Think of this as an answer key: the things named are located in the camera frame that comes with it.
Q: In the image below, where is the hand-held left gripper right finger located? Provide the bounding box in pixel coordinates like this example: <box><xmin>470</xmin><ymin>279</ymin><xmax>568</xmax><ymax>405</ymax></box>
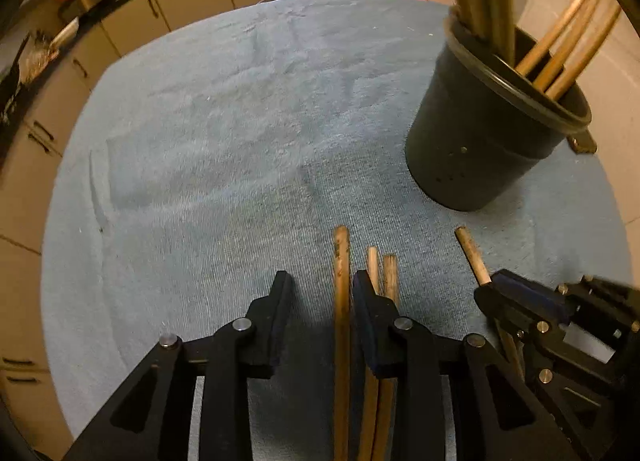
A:
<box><xmin>352</xmin><ymin>270</ymin><xmax>576</xmax><ymax>461</ymax></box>

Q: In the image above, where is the group of wooden chopsticks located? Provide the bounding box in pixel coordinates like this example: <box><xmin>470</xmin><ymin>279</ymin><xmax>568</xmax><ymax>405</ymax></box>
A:
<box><xmin>437</xmin><ymin>0</ymin><xmax>623</xmax><ymax>99</ymax></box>

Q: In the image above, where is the white bowl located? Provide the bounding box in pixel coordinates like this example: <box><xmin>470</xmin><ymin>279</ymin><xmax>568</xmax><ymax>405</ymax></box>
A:
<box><xmin>50</xmin><ymin>18</ymin><xmax>81</xmax><ymax>49</ymax></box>

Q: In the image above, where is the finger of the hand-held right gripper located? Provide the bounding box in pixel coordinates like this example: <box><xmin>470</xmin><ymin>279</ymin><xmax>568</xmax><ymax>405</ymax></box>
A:
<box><xmin>474</xmin><ymin>285</ymin><xmax>557</xmax><ymax>354</ymax></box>
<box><xmin>492</xmin><ymin>269</ymin><xmax>640</xmax><ymax>338</ymax></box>

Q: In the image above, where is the black utensil cup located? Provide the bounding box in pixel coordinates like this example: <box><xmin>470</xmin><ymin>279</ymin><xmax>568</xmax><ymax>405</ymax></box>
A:
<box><xmin>405</xmin><ymin>6</ymin><xmax>593</xmax><ymax>212</ymax></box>

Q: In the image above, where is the blue table cloth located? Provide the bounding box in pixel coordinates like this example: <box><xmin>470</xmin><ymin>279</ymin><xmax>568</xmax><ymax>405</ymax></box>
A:
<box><xmin>40</xmin><ymin>0</ymin><xmax>633</xmax><ymax>461</ymax></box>

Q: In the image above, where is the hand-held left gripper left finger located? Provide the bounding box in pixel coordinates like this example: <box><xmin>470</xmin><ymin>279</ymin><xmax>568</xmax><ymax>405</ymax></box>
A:
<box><xmin>65</xmin><ymin>270</ymin><xmax>294</xmax><ymax>461</ymax></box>

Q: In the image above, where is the single wooden chopstick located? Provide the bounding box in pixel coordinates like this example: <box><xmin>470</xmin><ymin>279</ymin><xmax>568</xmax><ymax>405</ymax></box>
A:
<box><xmin>333</xmin><ymin>226</ymin><xmax>352</xmax><ymax>461</ymax></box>
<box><xmin>372</xmin><ymin>254</ymin><xmax>399</xmax><ymax>461</ymax></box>
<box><xmin>357</xmin><ymin>247</ymin><xmax>381</xmax><ymax>461</ymax></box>
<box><xmin>455</xmin><ymin>227</ymin><xmax>526</xmax><ymax>382</ymax></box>

